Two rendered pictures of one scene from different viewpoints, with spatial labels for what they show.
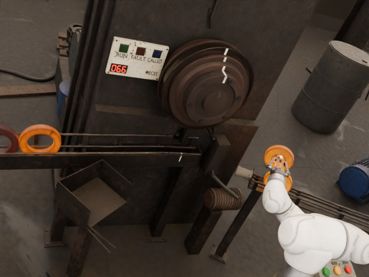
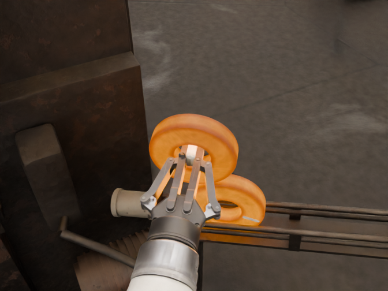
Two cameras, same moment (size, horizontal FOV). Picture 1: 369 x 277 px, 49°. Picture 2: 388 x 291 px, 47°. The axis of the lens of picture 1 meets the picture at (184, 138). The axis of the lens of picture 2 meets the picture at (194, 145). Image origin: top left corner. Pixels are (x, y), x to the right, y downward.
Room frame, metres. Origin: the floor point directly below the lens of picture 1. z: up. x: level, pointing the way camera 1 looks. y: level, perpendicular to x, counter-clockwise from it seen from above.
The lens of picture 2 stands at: (1.34, -0.57, 1.43)
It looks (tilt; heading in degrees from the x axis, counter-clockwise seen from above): 46 degrees down; 7
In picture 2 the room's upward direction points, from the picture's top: straight up
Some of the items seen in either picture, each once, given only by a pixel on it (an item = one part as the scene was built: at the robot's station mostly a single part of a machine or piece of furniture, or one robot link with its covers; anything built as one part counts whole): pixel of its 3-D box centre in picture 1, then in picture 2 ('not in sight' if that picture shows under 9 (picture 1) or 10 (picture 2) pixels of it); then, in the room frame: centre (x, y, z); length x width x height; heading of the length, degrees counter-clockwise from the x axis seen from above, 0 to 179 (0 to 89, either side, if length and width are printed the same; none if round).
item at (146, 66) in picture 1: (137, 59); not in sight; (1.69, 0.34, 1.15); 0.26 x 0.02 x 0.18; 122
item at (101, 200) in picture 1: (82, 234); not in sight; (1.29, 0.28, 0.36); 0.26 x 0.20 x 0.72; 157
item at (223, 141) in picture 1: (214, 154); (51, 178); (1.91, -0.19, 0.68); 0.11 x 0.08 x 0.24; 32
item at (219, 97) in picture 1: (213, 99); not in sight; (1.70, -0.05, 1.11); 0.28 x 0.06 x 0.28; 122
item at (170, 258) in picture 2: (275, 182); (167, 268); (1.64, -0.50, 0.86); 0.09 x 0.06 x 0.09; 87
